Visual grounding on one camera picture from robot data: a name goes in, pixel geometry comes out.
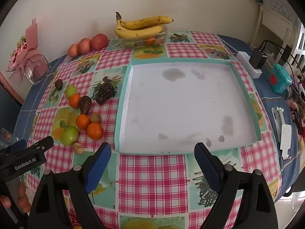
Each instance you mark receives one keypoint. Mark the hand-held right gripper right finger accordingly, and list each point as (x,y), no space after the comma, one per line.
(207,167)

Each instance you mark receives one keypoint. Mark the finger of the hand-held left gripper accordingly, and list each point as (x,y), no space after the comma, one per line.
(19,146)
(39,144)

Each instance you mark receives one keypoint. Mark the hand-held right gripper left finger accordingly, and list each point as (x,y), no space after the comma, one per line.
(99,167)

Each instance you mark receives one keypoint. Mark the large green fruit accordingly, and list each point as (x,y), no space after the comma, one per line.
(69,136)

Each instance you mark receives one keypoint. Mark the orange mandarin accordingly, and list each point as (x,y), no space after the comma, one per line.
(82,122)
(75,101)
(94,131)

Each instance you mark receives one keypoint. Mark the small brown round fruit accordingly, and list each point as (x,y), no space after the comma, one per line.
(95,118)

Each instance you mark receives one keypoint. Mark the small green fruit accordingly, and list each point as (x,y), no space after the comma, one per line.
(71,91)

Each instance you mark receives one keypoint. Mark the white tray with teal rim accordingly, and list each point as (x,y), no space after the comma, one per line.
(181,107)

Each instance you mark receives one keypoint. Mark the person's left hand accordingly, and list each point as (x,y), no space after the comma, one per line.
(23,196)

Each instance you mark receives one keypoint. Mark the clear plastic pack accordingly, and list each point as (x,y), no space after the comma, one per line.
(7,137)

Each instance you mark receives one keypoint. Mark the small beige round fruit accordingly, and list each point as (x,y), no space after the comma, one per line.
(78,148)

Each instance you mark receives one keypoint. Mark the pink checkered fruit-print tablecloth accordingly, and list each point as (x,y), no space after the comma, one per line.
(152,171)

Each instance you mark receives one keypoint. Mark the large dark avocado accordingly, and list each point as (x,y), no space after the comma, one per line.
(85,105)

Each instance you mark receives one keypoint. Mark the small dark avocado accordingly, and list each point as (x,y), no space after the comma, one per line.
(58,84)

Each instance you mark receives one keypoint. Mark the clear glass vase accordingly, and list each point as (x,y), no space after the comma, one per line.
(39,75)

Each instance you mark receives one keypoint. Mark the white flat plastic piece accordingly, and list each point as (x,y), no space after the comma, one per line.
(286,140)

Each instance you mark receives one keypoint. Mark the white folding phone stand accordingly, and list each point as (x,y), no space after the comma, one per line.
(277,121)

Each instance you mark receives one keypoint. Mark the pink flower bouquet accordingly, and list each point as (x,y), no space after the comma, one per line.
(26,50)

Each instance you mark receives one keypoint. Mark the small red apple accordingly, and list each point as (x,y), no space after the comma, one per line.
(73,50)

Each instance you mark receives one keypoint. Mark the dark small clutter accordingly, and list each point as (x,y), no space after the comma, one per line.
(297,121)

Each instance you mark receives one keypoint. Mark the medium red apple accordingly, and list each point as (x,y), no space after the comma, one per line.
(84,46)

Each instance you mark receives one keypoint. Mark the teal box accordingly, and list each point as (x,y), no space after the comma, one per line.
(280,78)

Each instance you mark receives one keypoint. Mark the white power strip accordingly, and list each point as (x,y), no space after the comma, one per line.
(244,58)

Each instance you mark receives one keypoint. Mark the large red apple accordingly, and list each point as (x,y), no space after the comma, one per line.
(99,41)

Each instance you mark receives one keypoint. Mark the black charger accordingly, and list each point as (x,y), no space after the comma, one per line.
(257,57)

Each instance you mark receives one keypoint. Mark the orange inside plastic container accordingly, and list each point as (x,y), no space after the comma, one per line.
(150,41)

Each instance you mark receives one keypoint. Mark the clear plastic container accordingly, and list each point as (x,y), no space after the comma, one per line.
(160,38)

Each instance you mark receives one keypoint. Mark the spotted yellow banana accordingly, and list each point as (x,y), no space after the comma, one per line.
(135,32)
(147,22)

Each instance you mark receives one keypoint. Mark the white shelf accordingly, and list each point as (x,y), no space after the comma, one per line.
(271,28)

